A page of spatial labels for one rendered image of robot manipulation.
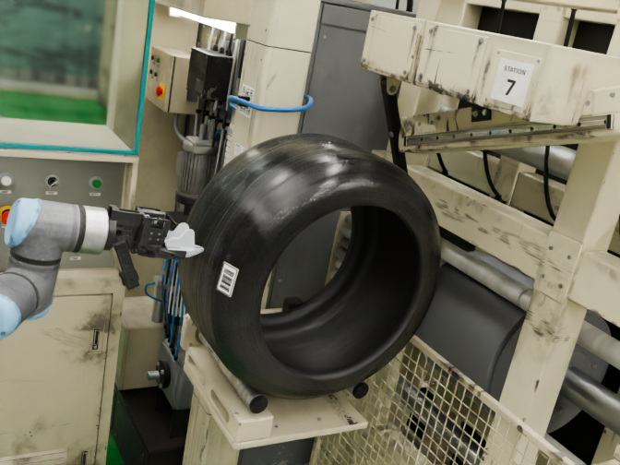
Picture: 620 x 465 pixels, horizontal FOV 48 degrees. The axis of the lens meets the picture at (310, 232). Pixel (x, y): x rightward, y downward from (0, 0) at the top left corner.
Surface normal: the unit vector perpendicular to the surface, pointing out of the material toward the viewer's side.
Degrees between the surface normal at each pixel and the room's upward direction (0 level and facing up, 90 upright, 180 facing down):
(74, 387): 90
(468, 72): 90
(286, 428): 0
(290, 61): 90
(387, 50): 90
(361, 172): 43
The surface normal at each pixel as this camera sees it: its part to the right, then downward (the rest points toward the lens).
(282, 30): 0.47, 0.36
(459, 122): -0.86, 0.00
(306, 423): 0.18, -0.93
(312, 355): -0.06, -0.90
